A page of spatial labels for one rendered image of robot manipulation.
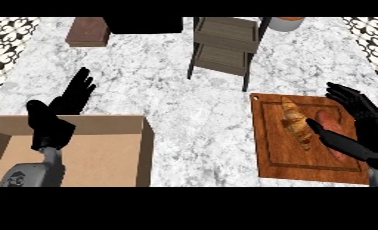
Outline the reddish brown wooden block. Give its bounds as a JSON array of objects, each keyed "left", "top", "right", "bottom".
[{"left": 65, "top": 17, "right": 110, "bottom": 48}]

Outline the reddish sweet potato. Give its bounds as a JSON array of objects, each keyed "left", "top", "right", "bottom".
[{"left": 314, "top": 108, "right": 363, "bottom": 162}]

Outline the dark tiered basket shelf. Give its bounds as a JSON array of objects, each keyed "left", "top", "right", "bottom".
[{"left": 186, "top": 16, "right": 273, "bottom": 93}]

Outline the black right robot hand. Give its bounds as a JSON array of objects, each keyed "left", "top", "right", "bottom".
[{"left": 304, "top": 81, "right": 378, "bottom": 170}]

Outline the open tan cardboard box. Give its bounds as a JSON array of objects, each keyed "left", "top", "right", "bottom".
[{"left": 0, "top": 114, "right": 155, "bottom": 188}]

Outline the brown wooden cutting board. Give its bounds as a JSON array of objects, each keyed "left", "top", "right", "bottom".
[{"left": 248, "top": 93, "right": 370, "bottom": 186}]

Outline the grey pot with orange top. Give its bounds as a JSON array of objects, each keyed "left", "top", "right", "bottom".
[{"left": 267, "top": 16, "right": 307, "bottom": 33}]

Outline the golden brown croissant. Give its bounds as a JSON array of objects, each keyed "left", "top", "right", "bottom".
[{"left": 279, "top": 96, "right": 314, "bottom": 151}]

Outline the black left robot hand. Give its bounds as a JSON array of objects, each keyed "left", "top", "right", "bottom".
[{"left": 25, "top": 66, "right": 97, "bottom": 152}]

